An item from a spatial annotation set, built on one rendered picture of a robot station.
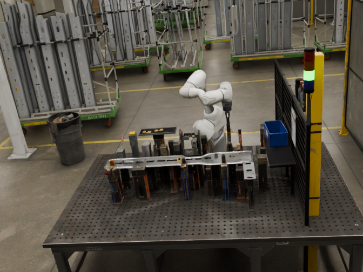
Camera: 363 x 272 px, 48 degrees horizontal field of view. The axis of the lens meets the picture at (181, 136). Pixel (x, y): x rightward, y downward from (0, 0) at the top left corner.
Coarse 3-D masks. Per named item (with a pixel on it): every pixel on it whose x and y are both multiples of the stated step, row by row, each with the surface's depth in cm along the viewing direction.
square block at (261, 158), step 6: (258, 156) 349; (264, 156) 348; (258, 162) 348; (264, 162) 347; (258, 168) 351; (264, 168) 350; (258, 174) 357; (264, 174) 353; (258, 180) 363; (264, 180) 355; (264, 186) 358; (264, 192) 360
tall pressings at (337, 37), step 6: (336, 0) 980; (342, 0) 972; (336, 6) 985; (342, 6) 977; (336, 12) 989; (342, 12) 981; (336, 18) 993; (342, 18) 986; (336, 24) 997; (342, 24) 991; (336, 30) 1001; (342, 30) 996; (336, 36) 1004; (342, 36) 1008; (336, 42) 1008; (342, 42) 1013
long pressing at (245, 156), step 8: (216, 152) 377; (224, 152) 376; (232, 152) 375; (240, 152) 373; (248, 152) 371; (120, 160) 385; (128, 160) 383; (136, 160) 381; (144, 160) 379; (152, 160) 378; (192, 160) 369; (200, 160) 367; (208, 160) 365; (216, 160) 364; (232, 160) 360; (240, 160) 358; (248, 160) 357; (104, 168) 374; (120, 168) 372
